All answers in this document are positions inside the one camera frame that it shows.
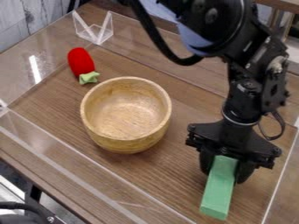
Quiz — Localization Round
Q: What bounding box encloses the wooden chair in background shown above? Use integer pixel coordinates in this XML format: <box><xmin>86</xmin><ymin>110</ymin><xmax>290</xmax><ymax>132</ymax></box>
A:
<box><xmin>254</xmin><ymin>0</ymin><xmax>299</xmax><ymax>40</ymax></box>

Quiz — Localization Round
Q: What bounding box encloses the green foam block stick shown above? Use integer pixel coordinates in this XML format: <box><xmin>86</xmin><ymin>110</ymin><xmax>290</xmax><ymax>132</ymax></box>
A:
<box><xmin>201</xmin><ymin>156</ymin><xmax>240</xmax><ymax>221</ymax></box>

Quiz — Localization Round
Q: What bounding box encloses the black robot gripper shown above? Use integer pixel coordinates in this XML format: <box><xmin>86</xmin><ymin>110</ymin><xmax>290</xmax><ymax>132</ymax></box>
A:
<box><xmin>186</xmin><ymin>119</ymin><xmax>282</xmax><ymax>184</ymax></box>

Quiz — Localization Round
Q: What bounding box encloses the red plush strawberry toy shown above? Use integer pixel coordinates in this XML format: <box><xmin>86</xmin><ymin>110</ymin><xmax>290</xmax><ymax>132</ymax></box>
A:
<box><xmin>69</xmin><ymin>47</ymin><xmax>99</xmax><ymax>85</ymax></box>

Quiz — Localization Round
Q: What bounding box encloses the black cable under table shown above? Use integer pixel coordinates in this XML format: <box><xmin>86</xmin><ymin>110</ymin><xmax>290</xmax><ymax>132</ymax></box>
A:
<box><xmin>0</xmin><ymin>200</ymin><xmax>49</xmax><ymax>224</ymax></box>

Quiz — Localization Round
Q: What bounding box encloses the brown wooden bowl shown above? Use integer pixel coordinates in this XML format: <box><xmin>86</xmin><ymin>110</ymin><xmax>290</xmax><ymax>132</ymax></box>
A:
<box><xmin>81</xmin><ymin>76</ymin><xmax>173</xmax><ymax>154</ymax></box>

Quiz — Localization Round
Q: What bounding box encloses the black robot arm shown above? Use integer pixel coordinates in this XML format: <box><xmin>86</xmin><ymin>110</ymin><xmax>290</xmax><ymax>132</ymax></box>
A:
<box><xmin>126</xmin><ymin>0</ymin><xmax>290</xmax><ymax>184</ymax></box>

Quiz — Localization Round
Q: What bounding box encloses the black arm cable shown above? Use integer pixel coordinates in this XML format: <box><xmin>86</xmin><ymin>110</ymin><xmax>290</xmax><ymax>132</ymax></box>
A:
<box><xmin>257</xmin><ymin>109</ymin><xmax>288</xmax><ymax>142</ymax></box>

